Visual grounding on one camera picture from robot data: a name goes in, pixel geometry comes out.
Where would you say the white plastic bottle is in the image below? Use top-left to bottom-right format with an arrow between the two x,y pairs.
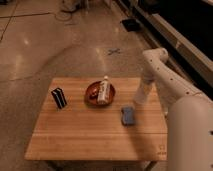
97,76 -> 110,104

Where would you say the wooden folding table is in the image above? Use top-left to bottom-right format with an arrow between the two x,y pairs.
25,77 -> 167,161

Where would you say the black floor plate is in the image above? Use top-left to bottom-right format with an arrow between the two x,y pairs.
121,19 -> 140,32

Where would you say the blue sponge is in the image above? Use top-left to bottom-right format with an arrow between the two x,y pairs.
121,106 -> 135,125

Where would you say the brown wooden bowl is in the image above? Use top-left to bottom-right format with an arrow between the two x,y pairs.
84,81 -> 116,106

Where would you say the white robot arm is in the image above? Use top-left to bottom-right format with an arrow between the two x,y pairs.
142,48 -> 213,171

